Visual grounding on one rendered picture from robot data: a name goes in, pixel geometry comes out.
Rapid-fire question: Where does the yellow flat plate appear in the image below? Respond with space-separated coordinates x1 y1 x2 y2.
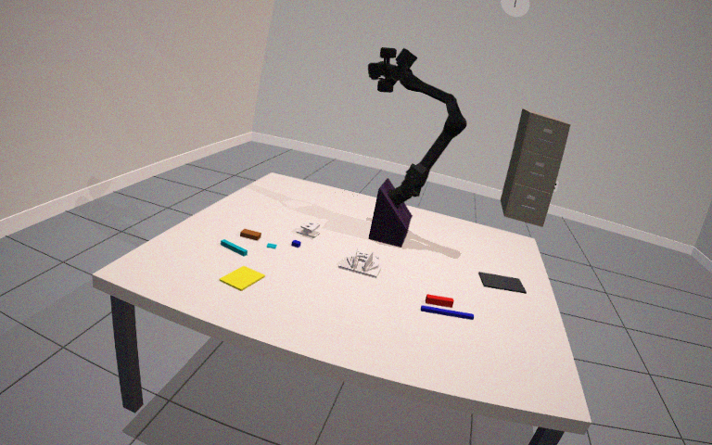
220 265 265 291

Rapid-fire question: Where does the blue long bar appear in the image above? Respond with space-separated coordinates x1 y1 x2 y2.
421 306 474 320

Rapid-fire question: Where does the brown rectangular block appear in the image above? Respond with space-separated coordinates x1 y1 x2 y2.
240 229 261 241

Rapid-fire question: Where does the red rectangular bar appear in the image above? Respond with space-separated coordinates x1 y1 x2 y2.
426 294 454 308

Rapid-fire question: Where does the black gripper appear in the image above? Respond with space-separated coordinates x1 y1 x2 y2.
377 47 397 93

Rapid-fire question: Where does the teal flat bar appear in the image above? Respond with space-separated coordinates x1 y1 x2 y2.
221 239 248 257

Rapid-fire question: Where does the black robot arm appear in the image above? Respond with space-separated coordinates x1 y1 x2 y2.
368 48 467 208

